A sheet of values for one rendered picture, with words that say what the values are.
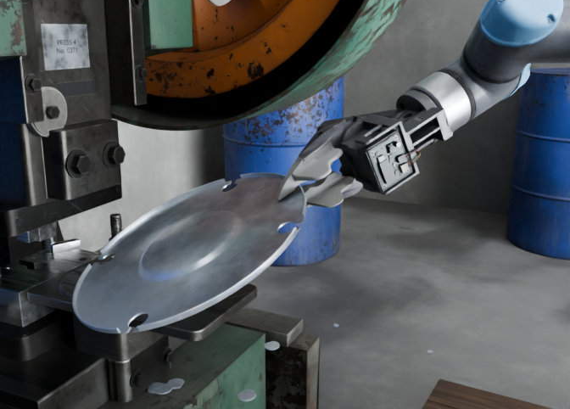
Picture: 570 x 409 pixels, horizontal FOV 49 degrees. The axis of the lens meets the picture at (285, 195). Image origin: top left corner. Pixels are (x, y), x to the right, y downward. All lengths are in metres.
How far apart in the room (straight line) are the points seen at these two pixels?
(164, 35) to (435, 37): 3.19
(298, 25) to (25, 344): 0.58
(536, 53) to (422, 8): 3.23
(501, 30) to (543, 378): 1.66
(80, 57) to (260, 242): 0.32
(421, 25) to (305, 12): 3.02
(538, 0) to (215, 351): 0.60
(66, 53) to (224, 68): 0.33
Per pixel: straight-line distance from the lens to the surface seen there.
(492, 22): 0.75
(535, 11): 0.74
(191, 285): 0.66
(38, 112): 0.72
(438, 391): 1.42
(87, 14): 0.82
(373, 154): 0.71
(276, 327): 0.99
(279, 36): 1.00
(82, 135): 0.77
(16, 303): 0.84
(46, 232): 0.87
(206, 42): 1.11
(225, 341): 0.95
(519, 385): 2.20
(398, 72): 4.03
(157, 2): 0.86
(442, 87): 0.79
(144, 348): 0.82
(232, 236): 0.70
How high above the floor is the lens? 1.09
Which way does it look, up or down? 15 degrees down
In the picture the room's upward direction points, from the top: straight up
